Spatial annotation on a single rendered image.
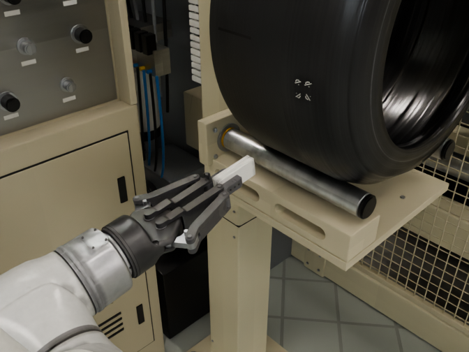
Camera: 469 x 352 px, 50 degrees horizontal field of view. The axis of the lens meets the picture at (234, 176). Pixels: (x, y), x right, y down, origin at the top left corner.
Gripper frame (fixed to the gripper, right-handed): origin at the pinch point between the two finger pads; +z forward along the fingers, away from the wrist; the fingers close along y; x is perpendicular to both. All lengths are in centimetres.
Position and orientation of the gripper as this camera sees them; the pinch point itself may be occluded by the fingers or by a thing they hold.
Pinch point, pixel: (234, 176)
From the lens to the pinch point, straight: 71.5
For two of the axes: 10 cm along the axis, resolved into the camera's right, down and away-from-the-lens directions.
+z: 7.2, -4.8, 5.0
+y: -6.9, -3.9, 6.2
